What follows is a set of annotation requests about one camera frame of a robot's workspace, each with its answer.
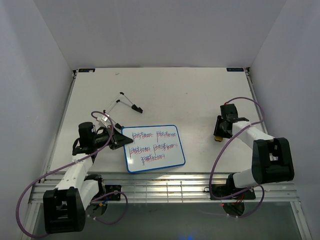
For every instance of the corner label sticker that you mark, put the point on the corner label sticker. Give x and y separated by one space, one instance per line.
235 69
86 70

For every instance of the right corner label sticker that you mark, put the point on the right corner label sticker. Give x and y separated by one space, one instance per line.
235 69

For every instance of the yellow whiteboard eraser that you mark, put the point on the yellow whiteboard eraser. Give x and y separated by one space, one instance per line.
218 138

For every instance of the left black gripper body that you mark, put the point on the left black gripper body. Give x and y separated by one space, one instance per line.
102 140

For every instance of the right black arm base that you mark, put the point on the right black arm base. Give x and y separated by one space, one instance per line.
221 190

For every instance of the aluminium frame rail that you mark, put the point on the aluminium frame rail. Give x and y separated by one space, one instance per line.
147 188

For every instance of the left corner label sticker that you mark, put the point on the left corner label sticker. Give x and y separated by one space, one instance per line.
86 70

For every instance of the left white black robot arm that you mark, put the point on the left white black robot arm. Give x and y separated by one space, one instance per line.
65 206

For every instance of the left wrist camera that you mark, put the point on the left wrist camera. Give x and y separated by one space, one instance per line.
104 120

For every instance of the black wire easel stand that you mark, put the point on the black wire easel stand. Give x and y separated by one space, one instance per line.
123 99

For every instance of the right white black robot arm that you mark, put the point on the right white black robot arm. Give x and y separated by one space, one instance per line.
271 156

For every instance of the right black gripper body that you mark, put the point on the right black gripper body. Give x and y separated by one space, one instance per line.
227 134

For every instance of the blue framed whiteboard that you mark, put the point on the blue framed whiteboard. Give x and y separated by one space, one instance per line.
154 147

